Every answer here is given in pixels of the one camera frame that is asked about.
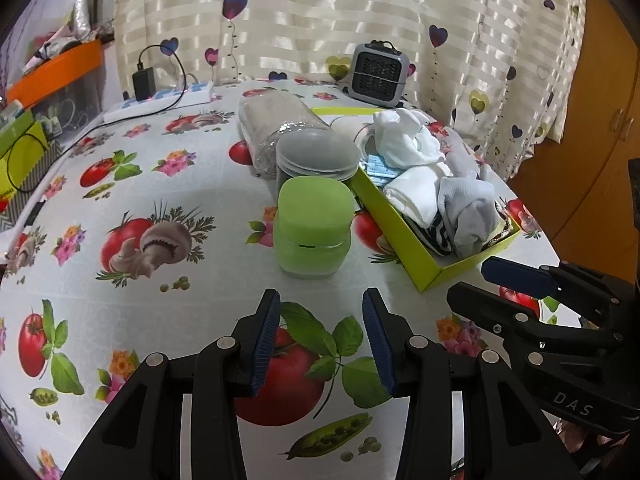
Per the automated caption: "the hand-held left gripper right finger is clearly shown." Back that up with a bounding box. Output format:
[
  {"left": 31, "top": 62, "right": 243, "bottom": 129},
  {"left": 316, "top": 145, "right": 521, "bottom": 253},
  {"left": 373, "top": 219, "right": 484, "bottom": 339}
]
[{"left": 361, "top": 287, "right": 583, "bottom": 480}]

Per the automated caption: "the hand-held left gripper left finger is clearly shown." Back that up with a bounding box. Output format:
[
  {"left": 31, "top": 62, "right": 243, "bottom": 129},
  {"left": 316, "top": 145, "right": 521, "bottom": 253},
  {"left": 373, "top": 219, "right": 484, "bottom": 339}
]
[{"left": 60, "top": 288, "right": 282, "bottom": 480}]

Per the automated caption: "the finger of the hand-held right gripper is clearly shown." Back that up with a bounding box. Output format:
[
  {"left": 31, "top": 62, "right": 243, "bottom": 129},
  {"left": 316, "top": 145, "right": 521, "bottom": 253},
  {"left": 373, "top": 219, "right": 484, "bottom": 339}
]
[
  {"left": 446, "top": 282, "right": 624, "bottom": 362},
  {"left": 481, "top": 256, "right": 640, "bottom": 329}
]

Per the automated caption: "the light grey sock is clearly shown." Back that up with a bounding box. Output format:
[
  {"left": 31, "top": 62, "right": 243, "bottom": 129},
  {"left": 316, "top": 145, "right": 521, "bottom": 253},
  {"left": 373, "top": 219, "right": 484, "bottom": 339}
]
[{"left": 437, "top": 177, "right": 502, "bottom": 262}]

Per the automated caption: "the black white striped sock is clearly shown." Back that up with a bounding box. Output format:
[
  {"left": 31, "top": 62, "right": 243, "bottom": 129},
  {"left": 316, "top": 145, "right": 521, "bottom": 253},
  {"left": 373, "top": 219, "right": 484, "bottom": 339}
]
[{"left": 410, "top": 210, "right": 457, "bottom": 257}]

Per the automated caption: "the yellow-green cardboard box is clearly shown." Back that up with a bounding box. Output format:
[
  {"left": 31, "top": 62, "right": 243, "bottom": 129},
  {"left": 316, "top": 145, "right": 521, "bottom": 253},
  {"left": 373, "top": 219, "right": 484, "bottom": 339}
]
[{"left": 312, "top": 106, "right": 522, "bottom": 293}]

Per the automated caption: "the beige sock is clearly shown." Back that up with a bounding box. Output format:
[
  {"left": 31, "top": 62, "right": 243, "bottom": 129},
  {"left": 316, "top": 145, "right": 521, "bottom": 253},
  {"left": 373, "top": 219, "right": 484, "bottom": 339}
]
[{"left": 382, "top": 162, "right": 482, "bottom": 227}]

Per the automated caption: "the blue face mask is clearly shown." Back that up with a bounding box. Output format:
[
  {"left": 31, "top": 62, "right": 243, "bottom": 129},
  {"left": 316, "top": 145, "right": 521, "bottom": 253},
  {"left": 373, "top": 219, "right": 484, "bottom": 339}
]
[{"left": 362, "top": 152, "right": 402, "bottom": 182}]

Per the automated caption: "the person's right hand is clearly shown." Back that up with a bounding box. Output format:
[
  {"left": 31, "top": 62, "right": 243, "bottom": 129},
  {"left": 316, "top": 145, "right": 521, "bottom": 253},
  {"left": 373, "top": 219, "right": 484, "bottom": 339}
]
[{"left": 552, "top": 417, "right": 633, "bottom": 466}]

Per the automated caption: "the printed tablecloth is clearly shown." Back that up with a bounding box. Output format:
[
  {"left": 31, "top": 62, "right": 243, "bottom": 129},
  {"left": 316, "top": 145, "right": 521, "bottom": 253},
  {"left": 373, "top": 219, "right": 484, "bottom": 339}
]
[{"left": 0, "top": 77, "right": 567, "bottom": 480}]

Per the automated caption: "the green lidded jar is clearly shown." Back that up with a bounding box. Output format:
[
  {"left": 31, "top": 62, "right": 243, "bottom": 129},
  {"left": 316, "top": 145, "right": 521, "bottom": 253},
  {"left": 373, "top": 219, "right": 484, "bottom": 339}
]
[{"left": 272, "top": 176, "right": 353, "bottom": 279}]

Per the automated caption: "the brown wooden cabinet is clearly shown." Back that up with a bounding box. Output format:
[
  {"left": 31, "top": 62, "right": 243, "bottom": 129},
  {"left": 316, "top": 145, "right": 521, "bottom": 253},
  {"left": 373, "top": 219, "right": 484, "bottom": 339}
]
[{"left": 512, "top": 7, "right": 640, "bottom": 275}]

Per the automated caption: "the clear jar with grey lid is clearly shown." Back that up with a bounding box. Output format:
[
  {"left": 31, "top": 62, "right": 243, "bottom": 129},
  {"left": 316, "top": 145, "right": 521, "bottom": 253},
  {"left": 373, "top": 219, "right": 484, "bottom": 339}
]
[{"left": 274, "top": 127, "right": 360, "bottom": 202}]

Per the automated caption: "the clear plastic cylinder container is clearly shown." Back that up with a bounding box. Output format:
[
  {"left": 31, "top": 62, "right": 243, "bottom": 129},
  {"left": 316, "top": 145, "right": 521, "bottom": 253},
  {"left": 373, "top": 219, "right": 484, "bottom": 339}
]
[{"left": 237, "top": 96, "right": 334, "bottom": 182}]

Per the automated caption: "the small grey heater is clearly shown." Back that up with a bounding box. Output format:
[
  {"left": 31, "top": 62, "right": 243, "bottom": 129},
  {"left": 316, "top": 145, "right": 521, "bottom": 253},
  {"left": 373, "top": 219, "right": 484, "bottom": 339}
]
[{"left": 347, "top": 40, "right": 412, "bottom": 109}]

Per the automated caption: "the white blue power strip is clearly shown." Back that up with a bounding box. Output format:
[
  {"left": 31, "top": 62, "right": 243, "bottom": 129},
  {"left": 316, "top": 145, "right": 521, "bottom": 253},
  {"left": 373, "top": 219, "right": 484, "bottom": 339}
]
[{"left": 102, "top": 81, "right": 216, "bottom": 124}]

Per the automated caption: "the black charger adapter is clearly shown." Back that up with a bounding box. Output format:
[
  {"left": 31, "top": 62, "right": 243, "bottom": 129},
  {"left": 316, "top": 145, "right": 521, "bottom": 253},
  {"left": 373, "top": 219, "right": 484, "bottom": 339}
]
[{"left": 131, "top": 69, "right": 157, "bottom": 103}]

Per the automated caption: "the clear storage bin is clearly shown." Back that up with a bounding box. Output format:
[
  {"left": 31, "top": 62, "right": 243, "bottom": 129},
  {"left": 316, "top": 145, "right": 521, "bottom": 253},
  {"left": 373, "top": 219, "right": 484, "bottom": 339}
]
[{"left": 30, "top": 67, "right": 107, "bottom": 142}]

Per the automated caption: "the green gift box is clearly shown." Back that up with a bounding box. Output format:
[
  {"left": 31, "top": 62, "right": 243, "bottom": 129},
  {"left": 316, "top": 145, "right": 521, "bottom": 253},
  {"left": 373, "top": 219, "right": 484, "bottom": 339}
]
[{"left": 0, "top": 109, "right": 52, "bottom": 202}]

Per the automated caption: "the heart print curtain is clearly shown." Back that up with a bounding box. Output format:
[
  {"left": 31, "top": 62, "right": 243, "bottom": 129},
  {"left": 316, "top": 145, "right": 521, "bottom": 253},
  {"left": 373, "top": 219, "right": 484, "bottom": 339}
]
[{"left": 112, "top": 0, "right": 587, "bottom": 182}]

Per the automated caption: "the orange-lidded storage bin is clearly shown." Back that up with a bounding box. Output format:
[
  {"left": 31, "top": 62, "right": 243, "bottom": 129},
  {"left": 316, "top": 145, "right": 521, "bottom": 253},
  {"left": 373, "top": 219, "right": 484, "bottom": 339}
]
[{"left": 6, "top": 40, "right": 105, "bottom": 109}]

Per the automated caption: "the silver foil bag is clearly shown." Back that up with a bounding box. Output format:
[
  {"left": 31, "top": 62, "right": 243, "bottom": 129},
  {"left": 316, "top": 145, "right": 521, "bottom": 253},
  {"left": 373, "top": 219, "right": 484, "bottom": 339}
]
[{"left": 72, "top": 0, "right": 99, "bottom": 41}]

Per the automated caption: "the long black cable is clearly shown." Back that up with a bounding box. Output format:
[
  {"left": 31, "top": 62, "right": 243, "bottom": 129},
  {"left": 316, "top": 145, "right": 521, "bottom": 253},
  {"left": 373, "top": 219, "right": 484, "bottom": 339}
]
[{"left": 14, "top": 104, "right": 177, "bottom": 193}]

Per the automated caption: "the black charger cable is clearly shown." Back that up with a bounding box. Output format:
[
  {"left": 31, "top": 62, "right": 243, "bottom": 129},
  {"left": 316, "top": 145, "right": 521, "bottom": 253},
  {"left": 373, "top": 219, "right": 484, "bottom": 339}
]
[{"left": 135, "top": 44, "right": 185, "bottom": 111}]

